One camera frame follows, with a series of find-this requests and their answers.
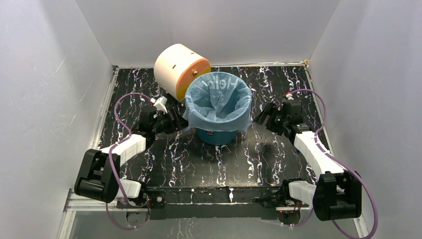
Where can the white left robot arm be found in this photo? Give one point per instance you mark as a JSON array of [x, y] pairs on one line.
[[98, 177]]

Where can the aluminium frame rail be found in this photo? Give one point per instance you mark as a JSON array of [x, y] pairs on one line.
[[185, 202]]

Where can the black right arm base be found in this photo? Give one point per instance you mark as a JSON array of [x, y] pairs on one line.
[[288, 209]]

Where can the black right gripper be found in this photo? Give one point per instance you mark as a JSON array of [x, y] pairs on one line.
[[271, 110]]

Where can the round pastel drawer cabinet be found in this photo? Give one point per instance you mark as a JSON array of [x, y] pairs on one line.
[[176, 67]]

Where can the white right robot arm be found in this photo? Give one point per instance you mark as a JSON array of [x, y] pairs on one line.
[[338, 193]]

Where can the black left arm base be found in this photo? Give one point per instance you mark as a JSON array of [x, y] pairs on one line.
[[139, 209]]

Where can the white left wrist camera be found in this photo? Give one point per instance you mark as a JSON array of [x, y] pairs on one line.
[[159, 104]]

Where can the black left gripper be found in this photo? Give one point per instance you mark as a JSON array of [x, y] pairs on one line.
[[178, 124]]

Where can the translucent blue plastic bag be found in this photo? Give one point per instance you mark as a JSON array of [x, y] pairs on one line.
[[218, 101]]

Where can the teal plastic trash bin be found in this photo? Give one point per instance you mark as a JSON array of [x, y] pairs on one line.
[[216, 137]]

